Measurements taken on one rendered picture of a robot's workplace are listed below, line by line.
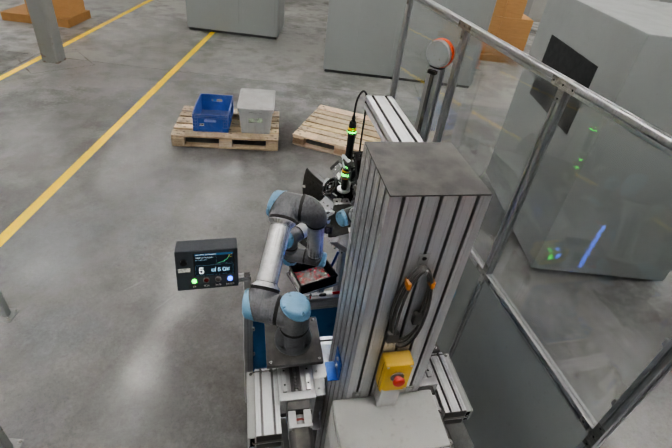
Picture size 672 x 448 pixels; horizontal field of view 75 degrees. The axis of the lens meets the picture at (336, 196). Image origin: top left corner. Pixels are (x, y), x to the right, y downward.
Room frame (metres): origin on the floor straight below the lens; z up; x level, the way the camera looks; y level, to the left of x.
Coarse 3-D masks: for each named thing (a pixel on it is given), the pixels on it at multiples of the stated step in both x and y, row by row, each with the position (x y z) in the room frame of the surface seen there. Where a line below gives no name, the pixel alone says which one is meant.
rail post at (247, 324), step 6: (246, 324) 1.41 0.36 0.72; (246, 330) 1.41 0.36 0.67; (246, 336) 1.41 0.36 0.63; (246, 342) 1.41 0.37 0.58; (246, 348) 1.41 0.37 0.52; (246, 354) 1.41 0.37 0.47; (246, 360) 1.41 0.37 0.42; (246, 366) 1.41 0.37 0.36; (246, 372) 1.41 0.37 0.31; (246, 378) 1.41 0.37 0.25; (246, 384) 1.41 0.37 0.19; (246, 390) 1.41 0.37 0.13; (246, 396) 1.41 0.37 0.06
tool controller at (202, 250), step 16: (192, 240) 1.42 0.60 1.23; (208, 240) 1.43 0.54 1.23; (224, 240) 1.44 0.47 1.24; (176, 256) 1.31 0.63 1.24; (192, 256) 1.32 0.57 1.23; (208, 256) 1.34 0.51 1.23; (224, 256) 1.36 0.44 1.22; (176, 272) 1.29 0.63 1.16; (192, 272) 1.30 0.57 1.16; (208, 272) 1.32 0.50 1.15; (224, 272) 1.34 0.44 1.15; (192, 288) 1.28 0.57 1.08
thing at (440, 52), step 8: (440, 40) 2.48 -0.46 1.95; (448, 40) 2.49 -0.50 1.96; (432, 48) 2.50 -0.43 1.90; (440, 48) 2.47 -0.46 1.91; (448, 48) 2.44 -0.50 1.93; (432, 56) 2.49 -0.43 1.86; (440, 56) 2.46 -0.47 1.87; (448, 56) 2.43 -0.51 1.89; (432, 64) 2.48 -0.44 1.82; (440, 64) 2.45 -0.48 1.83; (448, 64) 2.45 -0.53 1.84
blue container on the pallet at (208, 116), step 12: (204, 96) 4.97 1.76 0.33; (216, 96) 4.99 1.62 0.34; (228, 96) 5.02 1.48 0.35; (204, 108) 4.97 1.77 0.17; (216, 108) 4.99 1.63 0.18; (228, 108) 5.01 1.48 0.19; (192, 120) 4.39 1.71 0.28; (204, 120) 4.67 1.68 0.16; (216, 120) 4.43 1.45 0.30; (228, 120) 4.50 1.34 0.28
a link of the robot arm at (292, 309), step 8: (280, 296) 1.15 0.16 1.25; (288, 296) 1.14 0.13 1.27; (296, 296) 1.15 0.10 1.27; (304, 296) 1.16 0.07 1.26; (280, 304) 1.10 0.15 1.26; (288, 304) 1.10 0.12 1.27; (296, 304) 1.11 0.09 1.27; (304, 304) 1.12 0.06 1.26; (280, 312) 1.08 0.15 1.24; (288, 312) 1.07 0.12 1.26; (296, 312) 1.07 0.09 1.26; (304, 312) 1.09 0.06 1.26; (272, 320) 1.07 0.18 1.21; (280, 320) 1.07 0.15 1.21; (288, 320) 1.07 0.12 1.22; (296, 320) 1.06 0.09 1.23; (304, 320) 1.08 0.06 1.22; (280, 328) 1.09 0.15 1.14; (288, 328) 1.07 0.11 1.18; (296, 328) 1.06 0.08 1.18; (304, 328) 1.08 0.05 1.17
